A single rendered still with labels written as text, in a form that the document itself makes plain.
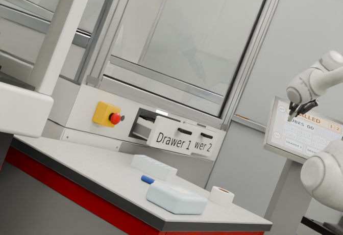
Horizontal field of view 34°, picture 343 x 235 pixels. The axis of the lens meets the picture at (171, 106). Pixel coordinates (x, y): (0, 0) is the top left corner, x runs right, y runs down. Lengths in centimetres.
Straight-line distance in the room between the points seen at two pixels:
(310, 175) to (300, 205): 106
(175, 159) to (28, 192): 95
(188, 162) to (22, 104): 125
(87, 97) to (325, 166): 77
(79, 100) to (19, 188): 39
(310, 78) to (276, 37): 178
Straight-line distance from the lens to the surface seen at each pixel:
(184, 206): 133
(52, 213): 146
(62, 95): 182
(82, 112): 182
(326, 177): 180
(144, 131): 201
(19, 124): 132
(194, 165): 248
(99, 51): 179
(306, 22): 390
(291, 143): 275
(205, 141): 245
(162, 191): 133
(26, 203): 152
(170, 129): 204
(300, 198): 288
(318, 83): 220
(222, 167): 394
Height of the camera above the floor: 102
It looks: 1 degrees down
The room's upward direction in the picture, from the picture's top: 21 degrees clockwise
